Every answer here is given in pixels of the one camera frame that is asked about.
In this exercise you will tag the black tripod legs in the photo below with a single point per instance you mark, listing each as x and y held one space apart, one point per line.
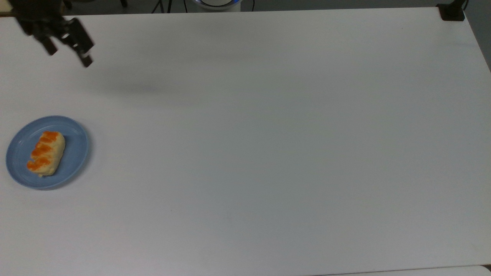
163 4

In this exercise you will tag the black table clamp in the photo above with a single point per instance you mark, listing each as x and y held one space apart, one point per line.
452 11

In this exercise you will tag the bread roll with orange topping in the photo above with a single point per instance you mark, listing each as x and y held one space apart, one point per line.
46 153

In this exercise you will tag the blue round plate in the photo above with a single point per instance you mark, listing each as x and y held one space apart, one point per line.
74 153

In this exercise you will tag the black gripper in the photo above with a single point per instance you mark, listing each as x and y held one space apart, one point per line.
36 17

